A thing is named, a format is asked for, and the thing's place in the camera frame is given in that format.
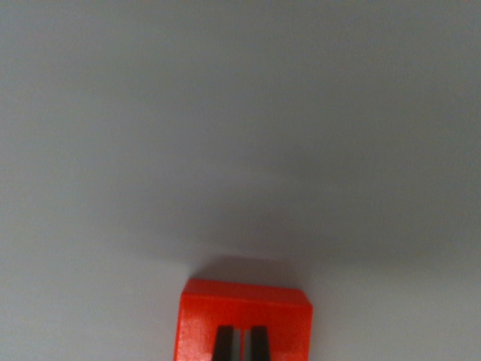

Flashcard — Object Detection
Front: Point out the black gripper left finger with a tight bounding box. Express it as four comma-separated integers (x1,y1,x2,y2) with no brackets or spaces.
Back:
211,325,242,361

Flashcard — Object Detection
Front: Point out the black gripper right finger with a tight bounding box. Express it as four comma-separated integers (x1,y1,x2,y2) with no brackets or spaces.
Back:
244,325,273,361

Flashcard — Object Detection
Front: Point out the red cube block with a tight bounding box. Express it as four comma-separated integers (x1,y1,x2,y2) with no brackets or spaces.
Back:
173,278,313,361

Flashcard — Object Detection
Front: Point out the white plastic tray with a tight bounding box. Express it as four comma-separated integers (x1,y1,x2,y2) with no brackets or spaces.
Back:
0,0,481,361

